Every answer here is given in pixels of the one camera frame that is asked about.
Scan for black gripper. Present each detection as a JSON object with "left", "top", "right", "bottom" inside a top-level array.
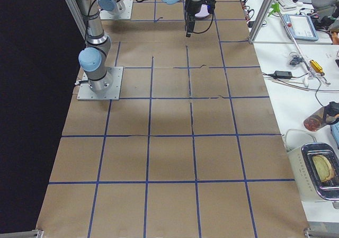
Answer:
[{"left": 185, "top": 0, "right": 202, "bottom": 38}]

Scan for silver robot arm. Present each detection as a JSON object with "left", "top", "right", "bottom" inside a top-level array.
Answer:
[
  {"left": 74, "top": 0, "right": 179, "bottom": 99},
  {"left": 97, "top": 0, "right": 126, "bottom": 16}
]

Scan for lilac plate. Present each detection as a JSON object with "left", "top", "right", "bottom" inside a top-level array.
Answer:
[{"left": 195, "top": 4, "right": 211, "bottom": 20}]

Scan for long metal rod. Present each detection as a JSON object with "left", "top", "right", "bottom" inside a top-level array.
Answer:
[{"left": 276, "top": 8, "right": 329, "bottom": 86}]

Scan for black power adapter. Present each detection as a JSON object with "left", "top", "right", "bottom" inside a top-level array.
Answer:
[{"left": 273, "top": 70, "right": 293, "bottom": 80}]

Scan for blue teach pendant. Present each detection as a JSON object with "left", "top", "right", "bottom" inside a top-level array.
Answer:
[{"left": 283, "top": 14, "right": 318, "bottom": 41}]

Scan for yellow tool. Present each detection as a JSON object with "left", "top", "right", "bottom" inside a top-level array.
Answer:
[{"left": 309, "top": 59, "right": 325, "bottom": 76}]

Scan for toast slice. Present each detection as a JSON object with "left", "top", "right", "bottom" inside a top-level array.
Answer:
[{"left": 312, "top": 155, "right": 335, "bottom": 182}]

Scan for white toaster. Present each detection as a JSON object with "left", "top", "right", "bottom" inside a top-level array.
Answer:
[{"left": 288, "top": 142, "right": 338, "bottom": 204}]

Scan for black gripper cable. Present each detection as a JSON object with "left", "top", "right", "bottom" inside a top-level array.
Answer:
[{"left": 193, "top": 0, "right": 217, "bottom": 34}]

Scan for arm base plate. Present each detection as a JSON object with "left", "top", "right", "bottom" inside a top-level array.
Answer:
[
  {"left": 97, "top": 0, "right": 133, "bottom": 21},
  {"left": 77, "top": 67, "right": 123, "bottom": 101}
]

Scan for aluminium frame post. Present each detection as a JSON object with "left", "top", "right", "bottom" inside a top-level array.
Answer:
[{"left": 248, "top": 0, "right": 273, "bottom": 43}]

